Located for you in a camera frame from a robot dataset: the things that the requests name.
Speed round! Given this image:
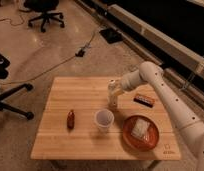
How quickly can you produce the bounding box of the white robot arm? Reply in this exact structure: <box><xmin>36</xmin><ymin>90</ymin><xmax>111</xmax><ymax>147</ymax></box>
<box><xmin>108</xmin><ymin>61</ymin><xmax>204</xmax><ymax>171</ymax></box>

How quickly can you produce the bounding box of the white plastic bottle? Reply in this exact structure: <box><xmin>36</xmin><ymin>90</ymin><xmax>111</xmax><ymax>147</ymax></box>
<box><xmin>108</xmin><ymin>88</ymin><xmax>118</xmax><ymax>109</ymax></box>

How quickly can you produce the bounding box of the black orange snack bar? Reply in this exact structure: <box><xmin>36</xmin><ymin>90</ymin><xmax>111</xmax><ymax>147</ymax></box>
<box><xmin>134</xmin><ymin>94</ymin><xmax>155</xmax><ymax>107</ymax></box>

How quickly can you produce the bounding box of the small brown sauce bottle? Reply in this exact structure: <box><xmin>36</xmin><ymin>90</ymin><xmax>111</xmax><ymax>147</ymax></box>
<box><xmin>67</xmin><ymin>110</ymin><xmax>75</xmax><ymax>129</ymax></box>

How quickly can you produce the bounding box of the black floor cable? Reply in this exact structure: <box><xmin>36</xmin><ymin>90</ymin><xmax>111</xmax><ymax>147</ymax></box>
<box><xmin>0</xmin><ymin>24</ymin><xmax>106</xmax><ymax>86</ymax></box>

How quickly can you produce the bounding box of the black floor plate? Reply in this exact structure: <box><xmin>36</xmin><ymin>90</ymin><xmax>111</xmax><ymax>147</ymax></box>
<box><xmin>100</xmin><ymin>28</ymin><xmax>122</xmax><ymax>44</ymax></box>

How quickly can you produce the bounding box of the wooden table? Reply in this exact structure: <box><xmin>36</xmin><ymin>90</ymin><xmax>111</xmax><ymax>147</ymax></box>
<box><xmin>31</xmin><ymin>77</ymin><xmax>181</xmax><ymax>160</ymax></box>

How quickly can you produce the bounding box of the orange plate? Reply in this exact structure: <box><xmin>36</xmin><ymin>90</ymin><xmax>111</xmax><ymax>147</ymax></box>
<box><xmin>122</xmin><ymin>115</ymin><xmax>159</xmax><ymax>151</ymax></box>

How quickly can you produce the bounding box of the long grey rail beam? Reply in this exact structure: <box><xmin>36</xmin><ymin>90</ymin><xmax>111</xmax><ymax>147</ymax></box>
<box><xmin>77</xmin><ymin>0</ymin><xmax>204</xmax><ymax>75</ymax></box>

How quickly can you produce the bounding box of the black office chair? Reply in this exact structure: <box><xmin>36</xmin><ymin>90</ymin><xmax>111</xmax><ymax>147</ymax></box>
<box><xmin>24</xmin><ymin>0</ymin><xmax>65</xmax><ymax>33</ymax></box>

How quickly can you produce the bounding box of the black chair base left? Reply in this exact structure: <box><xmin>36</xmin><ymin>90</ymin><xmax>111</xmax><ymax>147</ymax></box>
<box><xmin>0</xmin><ymin>83</ymin><xmax>34</xmax><ymax>120</ymax></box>

